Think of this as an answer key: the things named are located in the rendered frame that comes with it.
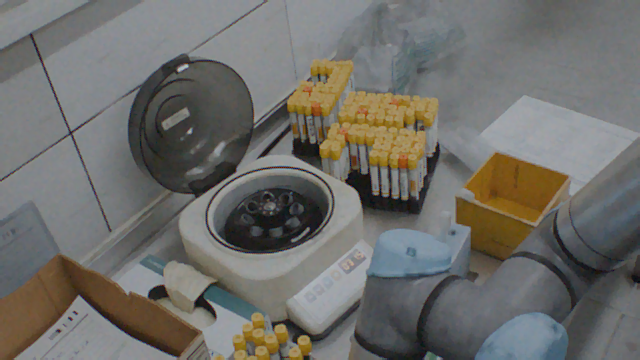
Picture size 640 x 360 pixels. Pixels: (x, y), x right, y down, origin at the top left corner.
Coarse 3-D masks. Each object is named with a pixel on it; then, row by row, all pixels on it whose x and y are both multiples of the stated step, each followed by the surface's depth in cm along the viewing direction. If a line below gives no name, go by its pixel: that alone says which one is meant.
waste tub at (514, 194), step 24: (480, 168) 114; (504, 168) 117; (528, 168) 114; (552, 168) 112; (480, 192) 117; (504, 192) 120; (528, 192) 117; (552, 192) 114; (456, 216) 112; (480, 216) 109; (504, 216) 105; (528, 216) 117; (480, 240) 112; (504, 240) 108
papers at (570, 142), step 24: (504, 120) 137; (528, 120) 136; (552, 120) 136; (576, 120) 135; (504, 144) 132; (528, 144) 131; (552, 144) 130; (576, 144) 129; (600, 144) 129; (624, 144) 128; (576, 168) 124; (600, 168) 123
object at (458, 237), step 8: (456, 224) 104; (440, 232) 103; (448, 232) 103; (456, 232) 103; (464, 232) 103; (448, 240) 102; (456, 240) 102; (464, 240) 102; (456, 248) 101; (464, 248) 103; (456, 256) 100; (464, 256) 104; (456, 264) 101; (464, 264) 105; (456, 272) 102; (464, 272) 106; (472, 272) 109; (472, 280) 108
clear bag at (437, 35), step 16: (400, 0) 155; (416, 0) 156; (432, 0) 157; (400, 16) 157; (416, 16) 156; (432, 16) 156; (448, 16) 159; (416, 32) 154; (432, 32) 156; (448, 32) 158; (464, 32) 163; (416, 48) 155; (432, 48) 156; (448, 48) 160; (432, 64) 158
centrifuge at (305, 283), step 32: (256, 160) 119; (288, 160) 118; (224, 192) 113; (320, 192) 113; (352, 192) 110; (192, 224) 108; (224, 224) 115; (352, 224) 106; (192, 256) 109; (224, 256) 102; (256, 256) 101; (288, 256) 101; (320, 256) 103; (224, 288) 106; (256, 288) 100; (288, 288) 101; (320, 288) 104; (352, 288) 105; (288, 320) 105; (320, 320) 101
